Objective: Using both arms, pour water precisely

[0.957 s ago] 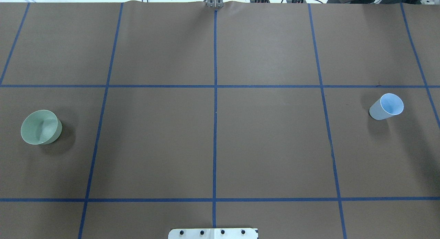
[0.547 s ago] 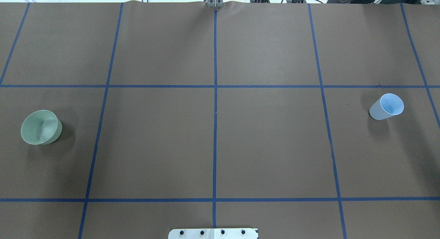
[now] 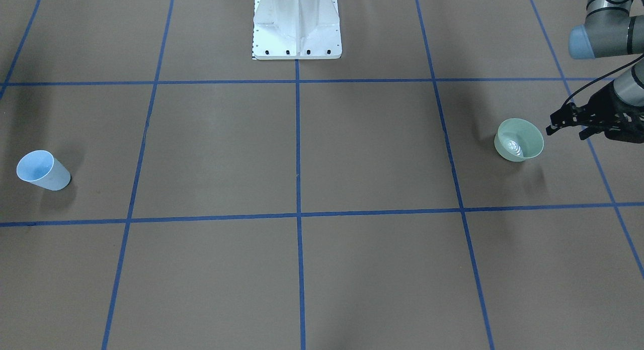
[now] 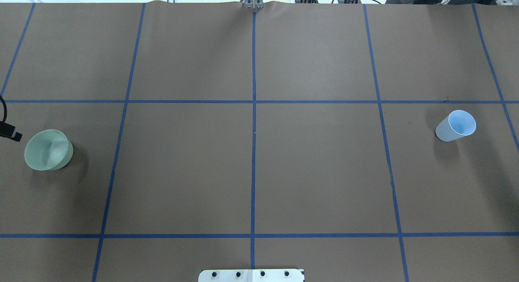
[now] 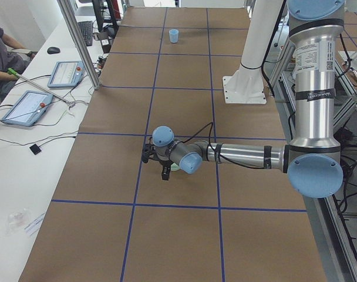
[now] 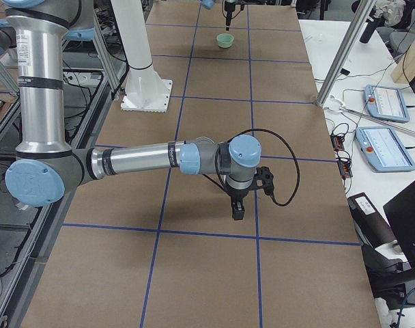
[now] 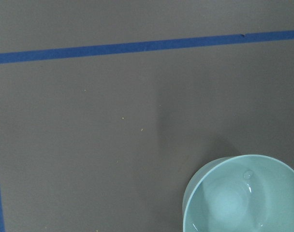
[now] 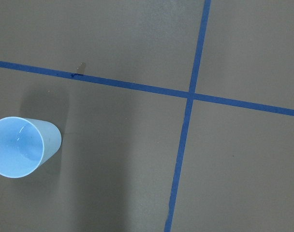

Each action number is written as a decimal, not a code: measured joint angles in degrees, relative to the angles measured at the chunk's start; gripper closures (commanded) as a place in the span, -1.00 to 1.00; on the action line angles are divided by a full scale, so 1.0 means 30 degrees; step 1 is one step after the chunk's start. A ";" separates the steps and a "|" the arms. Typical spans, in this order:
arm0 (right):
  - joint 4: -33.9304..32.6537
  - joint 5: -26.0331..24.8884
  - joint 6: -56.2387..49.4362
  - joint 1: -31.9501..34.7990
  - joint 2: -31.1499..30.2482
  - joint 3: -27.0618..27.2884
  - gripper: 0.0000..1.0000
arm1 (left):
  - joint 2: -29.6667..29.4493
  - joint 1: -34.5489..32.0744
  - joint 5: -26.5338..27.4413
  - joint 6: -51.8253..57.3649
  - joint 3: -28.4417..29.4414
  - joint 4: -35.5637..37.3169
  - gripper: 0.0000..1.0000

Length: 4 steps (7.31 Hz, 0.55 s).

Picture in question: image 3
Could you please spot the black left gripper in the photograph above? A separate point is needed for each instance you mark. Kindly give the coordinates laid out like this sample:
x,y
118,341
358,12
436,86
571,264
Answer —
x,y
605,110

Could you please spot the mint green bowl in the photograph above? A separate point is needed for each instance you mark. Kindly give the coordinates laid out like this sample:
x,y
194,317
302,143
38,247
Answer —
x,y
517,140

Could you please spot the light blue plastic cup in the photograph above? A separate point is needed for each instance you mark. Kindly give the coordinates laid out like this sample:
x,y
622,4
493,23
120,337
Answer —
x,y
42,169

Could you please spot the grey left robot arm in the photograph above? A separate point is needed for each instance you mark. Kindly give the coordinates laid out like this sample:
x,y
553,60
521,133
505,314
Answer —
x,y
609,31

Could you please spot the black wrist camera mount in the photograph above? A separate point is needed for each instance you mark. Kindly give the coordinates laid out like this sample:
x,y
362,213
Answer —
x,y
626,129

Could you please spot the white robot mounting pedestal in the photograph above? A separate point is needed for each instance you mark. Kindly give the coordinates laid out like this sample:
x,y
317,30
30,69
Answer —
x,y
296,30

